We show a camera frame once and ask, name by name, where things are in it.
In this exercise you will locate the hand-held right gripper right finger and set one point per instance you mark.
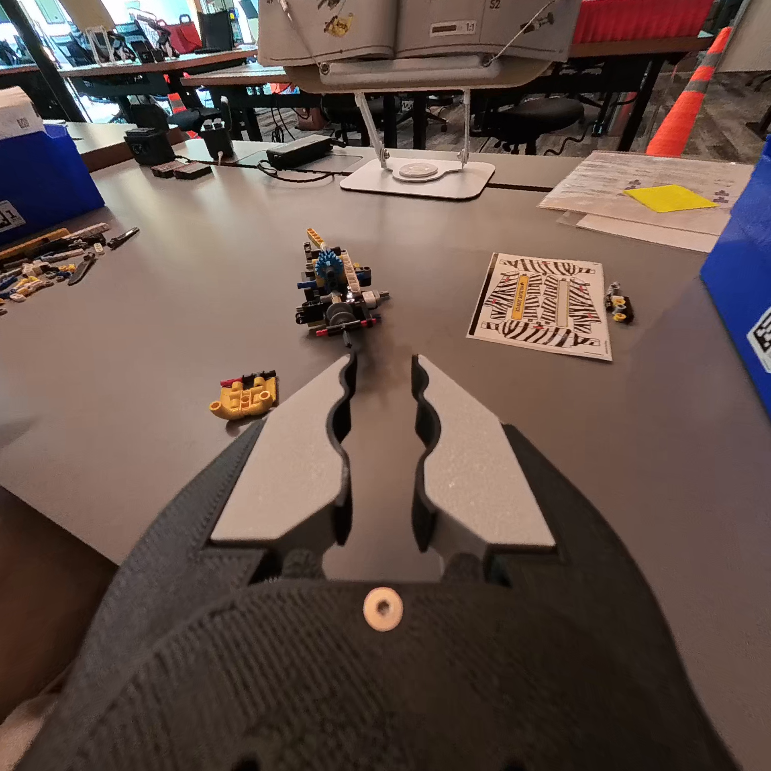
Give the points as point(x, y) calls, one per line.
point(476, 476)

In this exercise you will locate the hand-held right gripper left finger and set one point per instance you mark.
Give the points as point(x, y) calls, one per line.
point(283, 470)

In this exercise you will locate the lego vehicle chassis assembly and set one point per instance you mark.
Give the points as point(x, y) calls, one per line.
point(340, 295)

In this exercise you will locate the yellow and black lego subassembly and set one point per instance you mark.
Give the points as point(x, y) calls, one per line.
point(244, 397)

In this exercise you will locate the small black yellow lego subassembly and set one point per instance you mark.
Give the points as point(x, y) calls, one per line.
point(619, 304)

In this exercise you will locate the pile of loose lego pieces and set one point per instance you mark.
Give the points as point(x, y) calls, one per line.
point(42, 259)

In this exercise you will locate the zebra striped sticker sheet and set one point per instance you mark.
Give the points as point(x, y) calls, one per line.
point(542, 304)

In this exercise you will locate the white book stand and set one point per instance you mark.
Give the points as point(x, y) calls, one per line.
point(415, 174)

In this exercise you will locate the small dark flat box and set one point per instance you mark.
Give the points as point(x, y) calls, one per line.
point(193, 171)
point(164, 169)

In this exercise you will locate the black power adapter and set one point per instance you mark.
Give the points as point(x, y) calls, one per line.
point(300, 150)

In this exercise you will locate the stack of clear paper sleeves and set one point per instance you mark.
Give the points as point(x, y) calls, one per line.
point(608, 180)

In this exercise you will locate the black battery charger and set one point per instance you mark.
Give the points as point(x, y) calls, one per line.
point(217, 140)

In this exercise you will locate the blue plastic bin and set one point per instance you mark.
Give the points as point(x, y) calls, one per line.
point(744, 271)

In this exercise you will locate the yellow sticky note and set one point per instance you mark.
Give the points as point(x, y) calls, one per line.
point(668, 197)

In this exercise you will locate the black boxy device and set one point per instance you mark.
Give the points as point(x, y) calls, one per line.
point(147, 147)

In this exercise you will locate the black round stool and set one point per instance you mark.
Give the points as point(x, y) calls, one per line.
point(542, 117)

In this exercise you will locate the blue bin with white box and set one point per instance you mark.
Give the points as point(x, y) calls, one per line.
point(42, 174)

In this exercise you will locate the orange traffic cone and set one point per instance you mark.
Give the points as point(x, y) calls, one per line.
point(686, 102)

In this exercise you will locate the wooden background table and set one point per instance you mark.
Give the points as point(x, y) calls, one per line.
point(120, 65)

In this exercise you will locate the red bag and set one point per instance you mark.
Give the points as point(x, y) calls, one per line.
point(182, 35)

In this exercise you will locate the clear acrylic sign holder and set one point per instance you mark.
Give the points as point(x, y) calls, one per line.
point(101, 45)

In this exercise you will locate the red fabric bin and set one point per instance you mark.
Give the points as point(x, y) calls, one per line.
point(641, 19)

